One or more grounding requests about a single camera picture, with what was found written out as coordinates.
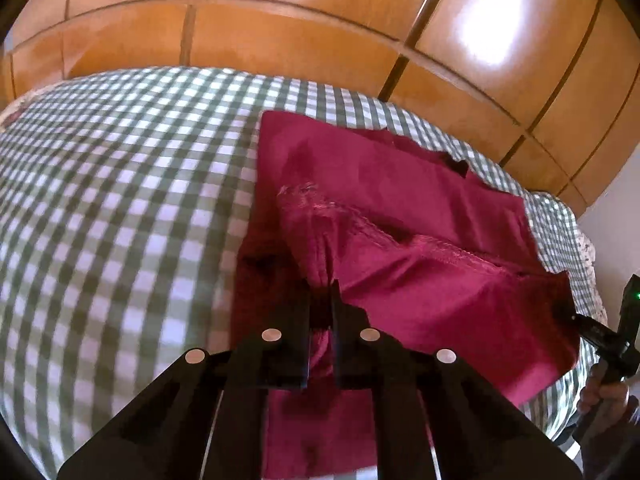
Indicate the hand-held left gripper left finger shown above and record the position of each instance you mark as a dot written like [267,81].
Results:
[295,350]

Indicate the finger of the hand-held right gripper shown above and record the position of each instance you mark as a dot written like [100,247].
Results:
[582,325]

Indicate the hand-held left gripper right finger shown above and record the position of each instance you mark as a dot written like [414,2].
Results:
[347,350]

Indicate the dark red fleece garment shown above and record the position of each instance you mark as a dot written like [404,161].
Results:
[400,260]

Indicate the person's right hand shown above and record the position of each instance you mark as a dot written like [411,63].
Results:
[607,405]

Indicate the green white checked bedsheet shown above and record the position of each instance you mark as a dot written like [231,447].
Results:
[125,210]

